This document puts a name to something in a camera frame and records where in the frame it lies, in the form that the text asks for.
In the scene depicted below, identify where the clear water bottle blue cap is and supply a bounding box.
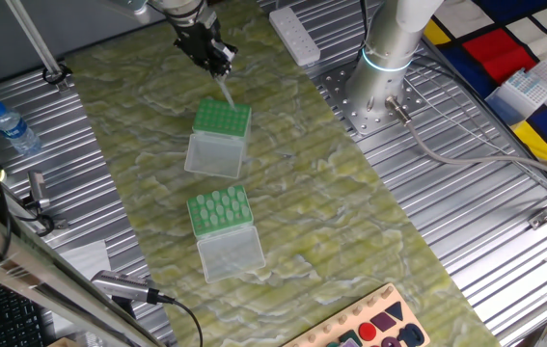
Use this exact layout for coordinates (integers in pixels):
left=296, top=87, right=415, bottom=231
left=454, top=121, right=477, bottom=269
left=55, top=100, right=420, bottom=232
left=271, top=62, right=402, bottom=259
left=0, top=99, right=43, bottom=157

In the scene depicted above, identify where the aluminium frame beam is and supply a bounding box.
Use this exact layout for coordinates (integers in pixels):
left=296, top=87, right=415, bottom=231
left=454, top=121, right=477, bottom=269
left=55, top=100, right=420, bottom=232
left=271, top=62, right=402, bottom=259
left=0, top=190, right=168, bottom=347

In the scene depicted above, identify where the wooden shape sorter board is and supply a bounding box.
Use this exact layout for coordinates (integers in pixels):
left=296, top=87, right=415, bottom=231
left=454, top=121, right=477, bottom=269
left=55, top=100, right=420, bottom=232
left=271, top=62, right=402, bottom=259
left=281, top=282, right=431, bottom=347

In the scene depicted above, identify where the white power strip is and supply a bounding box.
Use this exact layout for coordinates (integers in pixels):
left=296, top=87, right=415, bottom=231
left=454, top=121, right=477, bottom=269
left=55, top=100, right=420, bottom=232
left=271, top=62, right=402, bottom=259
left=268, top=6, right=322, bottom=67

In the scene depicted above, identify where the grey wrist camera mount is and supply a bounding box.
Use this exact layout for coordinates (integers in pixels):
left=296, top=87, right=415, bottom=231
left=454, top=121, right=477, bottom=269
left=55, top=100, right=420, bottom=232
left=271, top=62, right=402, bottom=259
left=108, top=0, right=166, bottom=25

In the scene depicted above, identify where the thick grey cable with connector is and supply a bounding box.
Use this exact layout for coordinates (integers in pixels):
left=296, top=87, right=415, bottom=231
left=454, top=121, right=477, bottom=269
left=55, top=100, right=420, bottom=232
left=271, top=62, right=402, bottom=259
left=384, top=94, right=547, bottom=190

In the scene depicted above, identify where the black looped cable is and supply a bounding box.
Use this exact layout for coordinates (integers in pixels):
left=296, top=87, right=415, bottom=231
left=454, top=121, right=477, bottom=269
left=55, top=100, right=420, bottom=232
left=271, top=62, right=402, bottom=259
left=10, top=192, right=69, bottom=237

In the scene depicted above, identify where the navy rounded block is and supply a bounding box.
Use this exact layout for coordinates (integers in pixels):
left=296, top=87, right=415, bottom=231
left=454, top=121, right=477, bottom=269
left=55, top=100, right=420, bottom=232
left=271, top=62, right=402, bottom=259
left=397, top=323, right=425, bottom=347

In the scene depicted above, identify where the black keyboard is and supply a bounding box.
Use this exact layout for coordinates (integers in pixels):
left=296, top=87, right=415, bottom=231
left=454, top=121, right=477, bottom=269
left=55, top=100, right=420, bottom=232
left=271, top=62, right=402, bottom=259
left=0, top=272, right=50, bottom=347

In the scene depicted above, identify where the small silver camera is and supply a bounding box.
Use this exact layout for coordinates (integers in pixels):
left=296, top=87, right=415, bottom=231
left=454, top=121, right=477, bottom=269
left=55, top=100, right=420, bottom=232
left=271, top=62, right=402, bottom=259
left=26, top=171, right=51, bottom=209

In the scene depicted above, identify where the aluminium pole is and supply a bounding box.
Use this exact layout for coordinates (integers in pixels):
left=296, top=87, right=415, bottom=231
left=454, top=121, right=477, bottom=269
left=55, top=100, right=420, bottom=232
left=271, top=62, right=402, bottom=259
left=5, top=0, right=72, bottom=93

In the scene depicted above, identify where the white paper sheet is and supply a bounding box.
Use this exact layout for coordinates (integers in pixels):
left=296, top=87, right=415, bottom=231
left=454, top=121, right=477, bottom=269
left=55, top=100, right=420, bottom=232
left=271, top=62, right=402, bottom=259
left=58, top=239, right=113, bottom=290

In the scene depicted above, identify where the purple square block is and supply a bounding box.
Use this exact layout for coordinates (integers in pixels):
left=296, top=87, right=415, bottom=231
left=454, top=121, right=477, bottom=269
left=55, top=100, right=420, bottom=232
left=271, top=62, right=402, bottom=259
left=369, top=311, right=398, bottom=333

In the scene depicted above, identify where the red circle block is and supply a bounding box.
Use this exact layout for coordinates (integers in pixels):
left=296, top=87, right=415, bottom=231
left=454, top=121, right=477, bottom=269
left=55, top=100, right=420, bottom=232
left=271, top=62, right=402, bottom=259
left=358, top=321, right=378, bottom=342

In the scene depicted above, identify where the silver camera with black mount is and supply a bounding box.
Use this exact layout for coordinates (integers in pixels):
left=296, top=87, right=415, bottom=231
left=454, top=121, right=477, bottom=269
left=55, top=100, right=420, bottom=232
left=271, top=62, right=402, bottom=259
left=90, top=268, right=158, bottom=319

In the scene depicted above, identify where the silver perforated base plate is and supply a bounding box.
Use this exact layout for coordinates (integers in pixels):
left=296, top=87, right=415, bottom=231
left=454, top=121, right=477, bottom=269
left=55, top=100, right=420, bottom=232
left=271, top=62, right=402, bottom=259
left=317, top=58, right=429, bottom=140

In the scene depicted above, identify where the black base cable bundle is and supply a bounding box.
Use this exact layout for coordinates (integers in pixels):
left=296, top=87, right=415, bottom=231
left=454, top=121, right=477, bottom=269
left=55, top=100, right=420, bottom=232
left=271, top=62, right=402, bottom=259
left=353, top=0, right=374, bottom=54

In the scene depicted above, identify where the black camera cable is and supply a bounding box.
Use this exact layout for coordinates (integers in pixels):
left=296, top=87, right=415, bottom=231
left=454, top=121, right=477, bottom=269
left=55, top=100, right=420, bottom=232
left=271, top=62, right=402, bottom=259
left=146, top=287, right=205, bottom=347

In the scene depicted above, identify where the green marble pattern mat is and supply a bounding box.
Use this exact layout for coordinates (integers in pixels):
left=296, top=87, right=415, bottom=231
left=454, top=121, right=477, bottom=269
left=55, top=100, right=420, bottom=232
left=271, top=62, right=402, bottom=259
left=64, top=0, right=502, bottom=347

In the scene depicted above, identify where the colourful Mondrian pattern cloth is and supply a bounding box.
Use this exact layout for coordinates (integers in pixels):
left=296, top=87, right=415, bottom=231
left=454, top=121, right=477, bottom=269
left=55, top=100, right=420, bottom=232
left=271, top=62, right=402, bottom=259
left=422, top=0, right=547, bottom=187

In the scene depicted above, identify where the navy triangle block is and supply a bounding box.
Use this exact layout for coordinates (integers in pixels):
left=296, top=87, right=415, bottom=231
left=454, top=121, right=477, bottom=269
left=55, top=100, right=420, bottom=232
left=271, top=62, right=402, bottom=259
left=384, top=301, right=405, bottom=322

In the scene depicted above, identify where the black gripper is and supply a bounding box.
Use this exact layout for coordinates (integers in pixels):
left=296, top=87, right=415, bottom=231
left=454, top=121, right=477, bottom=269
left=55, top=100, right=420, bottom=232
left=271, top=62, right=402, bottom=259
left=172, top=16, right=239, bottom=81

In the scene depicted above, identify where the green rack pipette tip box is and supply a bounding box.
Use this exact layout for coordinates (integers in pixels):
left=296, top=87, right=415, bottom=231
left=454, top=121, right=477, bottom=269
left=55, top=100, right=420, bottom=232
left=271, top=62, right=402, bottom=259
left=185, top=184, right=267, bottom=285
left=183, top=97, right=254, bottom=180

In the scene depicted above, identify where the white pipette tip box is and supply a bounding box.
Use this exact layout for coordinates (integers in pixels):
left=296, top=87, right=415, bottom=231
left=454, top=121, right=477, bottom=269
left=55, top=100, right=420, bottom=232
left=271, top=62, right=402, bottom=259
left=483, top=68, right=547, bottom=127

